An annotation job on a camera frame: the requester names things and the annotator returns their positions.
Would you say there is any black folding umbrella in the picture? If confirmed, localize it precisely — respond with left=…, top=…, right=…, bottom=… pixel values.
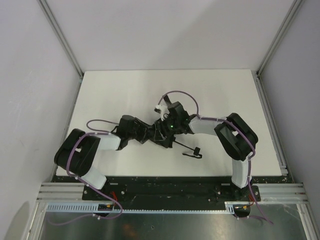
left=150, top=92, right=203, bottom=159

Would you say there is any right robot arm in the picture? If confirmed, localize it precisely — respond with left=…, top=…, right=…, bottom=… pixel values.
left=153, top=101, right=259, bottom=191

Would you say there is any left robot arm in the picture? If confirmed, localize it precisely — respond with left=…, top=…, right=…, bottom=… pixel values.
left=54, top=115, right=155, bottom=190

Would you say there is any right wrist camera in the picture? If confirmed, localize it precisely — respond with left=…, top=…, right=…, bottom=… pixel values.
left=154, top=104, right=168, bottom=122

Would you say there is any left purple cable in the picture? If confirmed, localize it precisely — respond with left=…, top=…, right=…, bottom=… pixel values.
left=86, top=119, right=121, bottom=136

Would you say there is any purple cable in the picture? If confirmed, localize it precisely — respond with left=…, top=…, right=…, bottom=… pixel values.
left=157, top=89, right=201, bottom=118
left=86, top=119, right=121, bottom=136

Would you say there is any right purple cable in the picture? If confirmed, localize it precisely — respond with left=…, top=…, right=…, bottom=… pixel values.
left=157, top=89, right=201, bottom=118

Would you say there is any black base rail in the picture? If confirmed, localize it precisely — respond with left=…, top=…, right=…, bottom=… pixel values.
left=82, top=175, right=262, bottom=203

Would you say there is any slotted cable duct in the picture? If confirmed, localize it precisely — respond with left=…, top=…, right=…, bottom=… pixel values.
left=46, top=201, right=237, bottom=215

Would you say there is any left aluminium frame post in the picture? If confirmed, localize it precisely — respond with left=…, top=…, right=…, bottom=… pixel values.
left=36, top=0, right=85, bottom=81

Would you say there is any aluminium frame post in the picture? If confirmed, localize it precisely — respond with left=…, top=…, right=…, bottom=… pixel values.
left=256, top=0, right=305, bottom=76
left=36, top=0, right=85, bottom=81

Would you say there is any right aluminium frame post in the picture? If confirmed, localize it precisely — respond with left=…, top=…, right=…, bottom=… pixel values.
left=256, top=0, right=305, bottom=76

